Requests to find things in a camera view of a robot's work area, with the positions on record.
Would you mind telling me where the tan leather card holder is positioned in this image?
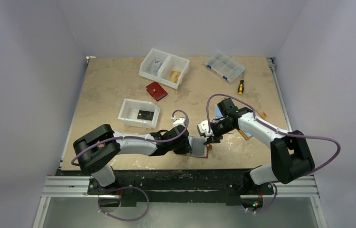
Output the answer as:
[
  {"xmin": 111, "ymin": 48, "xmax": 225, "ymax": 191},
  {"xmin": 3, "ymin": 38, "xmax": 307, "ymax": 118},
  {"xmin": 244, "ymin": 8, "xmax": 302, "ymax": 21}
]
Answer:
[{"xmin": 178, "ymin": 136, "xmax": 212, "ymax": 159}]

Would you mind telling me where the grey magnetic stripe card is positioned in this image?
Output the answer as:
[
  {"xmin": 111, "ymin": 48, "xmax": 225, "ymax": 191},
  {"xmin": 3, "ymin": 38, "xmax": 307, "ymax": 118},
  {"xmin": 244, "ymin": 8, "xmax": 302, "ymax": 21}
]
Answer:
[{"xmin": 189, "ymin": 137, "xmax": 207, "ymax": 158}]

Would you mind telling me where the small white plastic bin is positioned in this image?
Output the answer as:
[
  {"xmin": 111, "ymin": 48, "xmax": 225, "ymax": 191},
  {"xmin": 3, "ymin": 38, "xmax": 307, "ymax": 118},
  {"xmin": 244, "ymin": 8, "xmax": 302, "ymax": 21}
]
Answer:
[{"xmin": 118, "ymin": 98, "xmax": 160, "ymax": 129}]

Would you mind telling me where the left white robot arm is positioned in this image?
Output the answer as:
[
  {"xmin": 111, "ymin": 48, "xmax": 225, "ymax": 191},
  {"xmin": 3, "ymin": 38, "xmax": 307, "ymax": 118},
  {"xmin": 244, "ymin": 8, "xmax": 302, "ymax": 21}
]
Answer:
[{"xmin": 71, "ymin": 124, "xmax": 192, "ymax": 194}]

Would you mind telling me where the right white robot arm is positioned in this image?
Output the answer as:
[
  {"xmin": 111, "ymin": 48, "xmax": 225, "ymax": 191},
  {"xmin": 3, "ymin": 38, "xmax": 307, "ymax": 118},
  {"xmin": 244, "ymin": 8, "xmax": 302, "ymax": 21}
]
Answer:
[{"xmin": 197, "ymin": 98, "xmax": 315, "ymax": 193}]

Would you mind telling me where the blue card white tray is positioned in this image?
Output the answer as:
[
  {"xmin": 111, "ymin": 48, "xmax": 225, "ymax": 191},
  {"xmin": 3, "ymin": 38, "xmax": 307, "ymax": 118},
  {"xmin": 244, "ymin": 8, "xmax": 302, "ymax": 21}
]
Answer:
[{"xmin": 213, "ymin": 105, "xmax": 224, "ymax": 121}]

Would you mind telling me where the black card in bin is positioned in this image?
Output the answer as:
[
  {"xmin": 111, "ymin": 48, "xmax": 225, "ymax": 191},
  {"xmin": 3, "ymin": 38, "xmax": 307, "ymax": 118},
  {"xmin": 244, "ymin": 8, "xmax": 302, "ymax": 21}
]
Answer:
[{"xmin": 137, "ymin": 110, "xmax": 154, "ymax": 121}]

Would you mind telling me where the red leather card holder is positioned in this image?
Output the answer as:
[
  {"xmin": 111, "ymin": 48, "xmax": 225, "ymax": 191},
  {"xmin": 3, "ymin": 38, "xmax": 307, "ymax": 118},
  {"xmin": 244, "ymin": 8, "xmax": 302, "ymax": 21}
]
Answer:
[{"xmin": 146, "ymin": 82, "xmax": 168, "ymax": 101}]

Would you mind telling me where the gold card in bin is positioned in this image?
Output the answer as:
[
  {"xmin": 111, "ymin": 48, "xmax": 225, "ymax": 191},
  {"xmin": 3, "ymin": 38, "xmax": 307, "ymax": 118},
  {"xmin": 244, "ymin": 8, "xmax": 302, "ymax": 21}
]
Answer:
[{"xmin": 168, "ymin": 71, "xmax": 181, "ymax": 84}]

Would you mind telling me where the patterned card in bin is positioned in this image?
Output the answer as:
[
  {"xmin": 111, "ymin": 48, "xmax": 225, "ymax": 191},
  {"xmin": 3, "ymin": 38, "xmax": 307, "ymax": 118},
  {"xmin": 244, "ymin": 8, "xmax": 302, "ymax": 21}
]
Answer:
[{"xmin": 147, "ymin": 60, "xmax": 163, "ymax": 76}]

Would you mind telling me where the yellow black screwdriver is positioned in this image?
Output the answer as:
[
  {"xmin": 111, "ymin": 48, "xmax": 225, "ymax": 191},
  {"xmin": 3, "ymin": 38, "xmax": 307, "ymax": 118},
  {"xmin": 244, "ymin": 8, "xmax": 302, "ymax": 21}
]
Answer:
[{"xmin": 238, "ymin": 79, "xmax": 244, "ymax": 95}]

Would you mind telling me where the clear plastic organizer box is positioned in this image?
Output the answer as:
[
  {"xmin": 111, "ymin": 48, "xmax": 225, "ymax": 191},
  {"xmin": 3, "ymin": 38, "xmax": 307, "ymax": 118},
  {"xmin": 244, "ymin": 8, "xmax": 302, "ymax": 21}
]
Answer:
[{"xmin": 205, "ymin": 51, "xmax": 245, "ymax": 83}]

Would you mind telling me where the white two-compartment bin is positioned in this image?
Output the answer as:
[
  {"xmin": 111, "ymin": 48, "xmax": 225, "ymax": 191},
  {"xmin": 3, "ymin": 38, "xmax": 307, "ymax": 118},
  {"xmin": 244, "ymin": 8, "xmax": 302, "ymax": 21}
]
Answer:
[{"xmin": 138, "ymin": 48, "xmax": 190, "ymax": 90}]

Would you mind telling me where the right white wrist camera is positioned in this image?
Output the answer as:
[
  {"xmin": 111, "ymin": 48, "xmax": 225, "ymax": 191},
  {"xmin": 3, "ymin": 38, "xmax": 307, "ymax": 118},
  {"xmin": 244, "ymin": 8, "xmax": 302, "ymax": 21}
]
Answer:
[{"xmin": 197, "ymin": 120, "xmax": 213, "ymax": 137}]

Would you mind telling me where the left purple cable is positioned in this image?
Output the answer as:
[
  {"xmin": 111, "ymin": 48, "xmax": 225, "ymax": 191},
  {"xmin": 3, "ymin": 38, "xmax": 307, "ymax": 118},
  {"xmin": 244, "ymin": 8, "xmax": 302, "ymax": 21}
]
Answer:
[{"xmin": 70, "ymin": 109, "xmax": 190, "ymax": 222}]

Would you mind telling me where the purple cable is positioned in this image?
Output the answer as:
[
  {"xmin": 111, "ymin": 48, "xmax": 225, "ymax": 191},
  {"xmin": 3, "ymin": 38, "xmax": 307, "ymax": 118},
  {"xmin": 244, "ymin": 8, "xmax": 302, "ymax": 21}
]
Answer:
[
  {"xmin": 70, "ymin": 109, "xmax": 190, "ymax": 222},
  {"xmin": 206, "ymin": 93, "xmax": 341, "ymax": 215}
]

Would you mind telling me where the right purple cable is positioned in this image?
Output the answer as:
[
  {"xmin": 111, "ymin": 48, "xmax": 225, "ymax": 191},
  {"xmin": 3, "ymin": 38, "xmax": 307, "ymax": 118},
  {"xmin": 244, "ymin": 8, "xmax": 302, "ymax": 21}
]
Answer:
[{"xmin": 206, "ymin": 93, "xmax": 341, "ymax": 215}]

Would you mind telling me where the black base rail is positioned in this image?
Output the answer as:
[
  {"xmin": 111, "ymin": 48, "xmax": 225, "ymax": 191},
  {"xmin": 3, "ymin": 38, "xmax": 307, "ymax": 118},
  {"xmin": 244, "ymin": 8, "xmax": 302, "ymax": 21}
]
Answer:
[{"xmin": 87, "ymin": 169, "xmax": 274, "ymax": 207}]

